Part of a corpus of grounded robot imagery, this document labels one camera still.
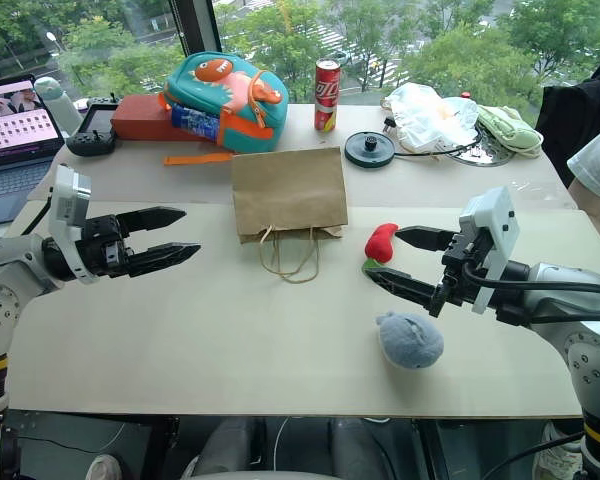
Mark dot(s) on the teal dinosaur backpack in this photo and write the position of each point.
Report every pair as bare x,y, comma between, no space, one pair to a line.
220,92

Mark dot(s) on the black garment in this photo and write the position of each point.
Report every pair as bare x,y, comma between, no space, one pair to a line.
570,115

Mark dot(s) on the black handheld controller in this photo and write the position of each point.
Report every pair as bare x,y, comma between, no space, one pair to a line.
92,132

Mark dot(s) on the white plastic bag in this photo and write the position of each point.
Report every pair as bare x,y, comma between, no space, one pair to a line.
425,117

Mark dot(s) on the light green cloth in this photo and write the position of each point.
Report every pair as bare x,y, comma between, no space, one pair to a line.
510,130

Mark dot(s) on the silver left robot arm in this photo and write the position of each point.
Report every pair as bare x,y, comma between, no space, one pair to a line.
10,272

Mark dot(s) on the person's bare forearm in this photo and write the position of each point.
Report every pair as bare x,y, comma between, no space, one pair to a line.
597,215

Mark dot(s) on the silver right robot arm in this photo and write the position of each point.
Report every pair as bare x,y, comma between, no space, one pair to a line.
580,340

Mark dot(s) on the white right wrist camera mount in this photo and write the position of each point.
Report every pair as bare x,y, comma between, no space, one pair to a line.
500,215

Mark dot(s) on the round metal tray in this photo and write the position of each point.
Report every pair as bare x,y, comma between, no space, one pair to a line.
485,150

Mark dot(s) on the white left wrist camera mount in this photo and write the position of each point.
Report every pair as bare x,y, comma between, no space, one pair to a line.
69,200

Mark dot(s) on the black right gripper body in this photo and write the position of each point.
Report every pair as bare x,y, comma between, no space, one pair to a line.
460,272

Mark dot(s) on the white shirt sleeve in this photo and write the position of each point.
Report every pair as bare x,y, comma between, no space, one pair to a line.
597,160

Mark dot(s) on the blue snack packet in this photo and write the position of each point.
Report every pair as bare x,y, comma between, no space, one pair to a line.
195,122

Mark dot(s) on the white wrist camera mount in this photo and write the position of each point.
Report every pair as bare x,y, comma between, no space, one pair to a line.
500,215
69,200

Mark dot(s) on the black window frame post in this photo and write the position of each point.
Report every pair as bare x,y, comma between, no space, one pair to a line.
197,25

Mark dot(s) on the white shoe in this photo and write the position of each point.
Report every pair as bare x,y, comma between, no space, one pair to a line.
102,467

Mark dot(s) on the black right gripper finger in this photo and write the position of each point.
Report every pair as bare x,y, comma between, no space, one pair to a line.
425,237
405,286

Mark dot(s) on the red rectangular box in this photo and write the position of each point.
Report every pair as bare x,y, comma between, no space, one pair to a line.
140,120

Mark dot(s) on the brown paper bag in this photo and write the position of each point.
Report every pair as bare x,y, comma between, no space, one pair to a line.
287,192

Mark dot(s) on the red cola can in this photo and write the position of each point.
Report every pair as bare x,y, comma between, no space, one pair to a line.
327,95

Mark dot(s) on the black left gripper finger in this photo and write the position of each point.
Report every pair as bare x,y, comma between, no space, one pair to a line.
152,217
162,256

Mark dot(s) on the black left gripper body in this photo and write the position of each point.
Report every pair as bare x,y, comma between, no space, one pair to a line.
102,247

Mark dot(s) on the grey blue plush toy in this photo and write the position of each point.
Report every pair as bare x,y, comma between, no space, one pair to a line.
412,342

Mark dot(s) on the dark round kettle base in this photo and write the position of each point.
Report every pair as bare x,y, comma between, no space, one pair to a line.
369,150

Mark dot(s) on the grey laptop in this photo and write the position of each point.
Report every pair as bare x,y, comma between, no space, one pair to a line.
12,150

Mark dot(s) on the pale green capped bottle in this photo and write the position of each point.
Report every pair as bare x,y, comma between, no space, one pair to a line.
60,105

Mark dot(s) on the red chili pepper toy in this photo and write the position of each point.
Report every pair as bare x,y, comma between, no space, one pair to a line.
381,245

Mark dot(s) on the white patterned sneaker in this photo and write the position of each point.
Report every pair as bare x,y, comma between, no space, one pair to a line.
555,455

